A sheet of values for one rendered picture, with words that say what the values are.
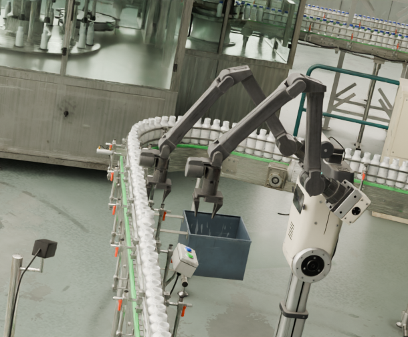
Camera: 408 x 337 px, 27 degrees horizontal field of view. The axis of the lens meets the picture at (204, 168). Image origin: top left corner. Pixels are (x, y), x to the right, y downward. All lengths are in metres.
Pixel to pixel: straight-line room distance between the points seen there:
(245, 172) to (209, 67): 3.69
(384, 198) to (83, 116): 2.77
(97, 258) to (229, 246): 1.91
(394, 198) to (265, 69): 3.97
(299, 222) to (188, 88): 5.68
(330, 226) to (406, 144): 4.26
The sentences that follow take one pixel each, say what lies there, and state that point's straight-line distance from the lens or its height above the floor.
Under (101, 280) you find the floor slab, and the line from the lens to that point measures 5.59.
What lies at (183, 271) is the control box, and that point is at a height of 1.06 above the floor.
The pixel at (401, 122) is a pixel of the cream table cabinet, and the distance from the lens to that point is 7.52.
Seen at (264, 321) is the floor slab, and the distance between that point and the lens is 5.46.
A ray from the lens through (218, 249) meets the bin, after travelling 4.13.
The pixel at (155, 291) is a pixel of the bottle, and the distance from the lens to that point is 3.04.
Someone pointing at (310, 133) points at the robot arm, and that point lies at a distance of 3.05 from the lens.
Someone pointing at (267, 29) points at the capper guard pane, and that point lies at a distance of 8.93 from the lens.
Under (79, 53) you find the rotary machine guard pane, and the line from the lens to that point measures 6.87.
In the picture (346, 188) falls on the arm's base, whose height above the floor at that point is 1.58.
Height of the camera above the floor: 2.54
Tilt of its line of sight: 18 degrees down
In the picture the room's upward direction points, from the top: 11 degrees clockwise
